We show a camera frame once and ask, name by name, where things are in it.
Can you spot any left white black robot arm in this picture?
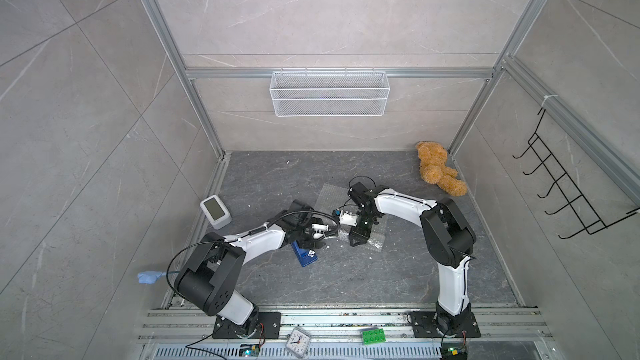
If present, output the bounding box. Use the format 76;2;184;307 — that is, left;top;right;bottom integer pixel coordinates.
166;201;340;336

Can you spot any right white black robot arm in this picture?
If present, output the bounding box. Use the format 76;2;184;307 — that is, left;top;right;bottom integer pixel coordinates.
339;183;477;336

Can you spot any blue tape dispenser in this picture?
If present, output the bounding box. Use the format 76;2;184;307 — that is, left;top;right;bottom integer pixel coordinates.
291;241;318;268

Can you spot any brown teddy bear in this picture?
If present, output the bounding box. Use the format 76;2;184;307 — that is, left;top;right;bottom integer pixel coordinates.
416;142;468;197

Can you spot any white digital clock display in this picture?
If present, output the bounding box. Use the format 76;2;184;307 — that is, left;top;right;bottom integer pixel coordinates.
199;195;232;230

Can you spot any small white analog clock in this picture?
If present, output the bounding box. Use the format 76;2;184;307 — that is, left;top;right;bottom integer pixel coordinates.
285;328;312;358

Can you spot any green toy brick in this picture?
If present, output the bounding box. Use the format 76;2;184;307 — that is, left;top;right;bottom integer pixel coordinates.
361;328;387;346

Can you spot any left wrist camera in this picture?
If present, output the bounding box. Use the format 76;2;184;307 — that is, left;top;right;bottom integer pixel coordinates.
311;223;333;240

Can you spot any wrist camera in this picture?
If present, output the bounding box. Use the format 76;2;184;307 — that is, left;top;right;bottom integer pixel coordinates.
338;211;358;227
311;223;333;240

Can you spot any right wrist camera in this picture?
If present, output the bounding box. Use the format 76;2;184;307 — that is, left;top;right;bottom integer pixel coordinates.
338;211;358;227

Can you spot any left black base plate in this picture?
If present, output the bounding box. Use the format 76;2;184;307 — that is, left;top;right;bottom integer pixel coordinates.
213;312;282;339

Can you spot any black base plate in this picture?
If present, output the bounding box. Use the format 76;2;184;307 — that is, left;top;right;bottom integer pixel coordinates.
408;308;482;338
213;312;282;339

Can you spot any white wire mesh basket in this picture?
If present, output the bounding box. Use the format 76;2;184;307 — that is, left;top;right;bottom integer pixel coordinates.
269;71;391;118

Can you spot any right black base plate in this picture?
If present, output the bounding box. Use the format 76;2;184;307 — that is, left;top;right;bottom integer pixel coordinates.
408;308;482;338

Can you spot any black wall hook rack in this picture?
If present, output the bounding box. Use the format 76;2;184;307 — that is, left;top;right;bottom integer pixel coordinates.
512;108;639;240

